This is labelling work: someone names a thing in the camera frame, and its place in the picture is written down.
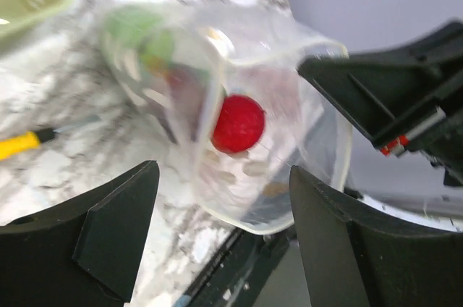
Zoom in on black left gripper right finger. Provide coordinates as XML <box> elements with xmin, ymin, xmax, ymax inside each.
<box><xmin>289</xmin><ymin>166</ymin><xmax>462</xmax><ymax>306</ymax></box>

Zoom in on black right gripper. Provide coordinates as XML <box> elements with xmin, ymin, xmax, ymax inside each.
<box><xmin>298</xmin><ymin>20</ymin><xmax>462</xmax><ymax>187</ymax></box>

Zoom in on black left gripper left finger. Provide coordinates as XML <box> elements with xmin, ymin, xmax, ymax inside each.
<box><xmin>1</xmin><ymin>161</ymin><xmax>159</xmax><ymax>306</ymax></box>

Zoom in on red tomato toy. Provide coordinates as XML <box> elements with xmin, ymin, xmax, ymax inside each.
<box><xmin>211</xmin><ymin>94</ymin><xmax>266</xmax><ymax>154</ymax></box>

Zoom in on clear zip top bag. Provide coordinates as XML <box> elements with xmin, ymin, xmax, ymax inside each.
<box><xmin>101</xmin><ymin>2</ymin><xmax>352</xmax><ymax>235</ymax></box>

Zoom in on green striped watermelon toy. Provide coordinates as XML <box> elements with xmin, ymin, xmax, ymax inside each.
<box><xmin>101</xmin><ymin>4</ymin><xmax>174</xmax><ymax>64</ymax></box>

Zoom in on dark red apple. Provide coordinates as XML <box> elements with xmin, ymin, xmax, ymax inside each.
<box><xmin>164</xmin><ymin>64</ymin><xmax>207</xmax><ymax>106</ymax></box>

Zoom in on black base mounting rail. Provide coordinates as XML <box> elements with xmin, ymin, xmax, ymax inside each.
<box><xmin>173</xmin><ymin>226</ymin><xmax>297</xmax><ymax>307</ymax></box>

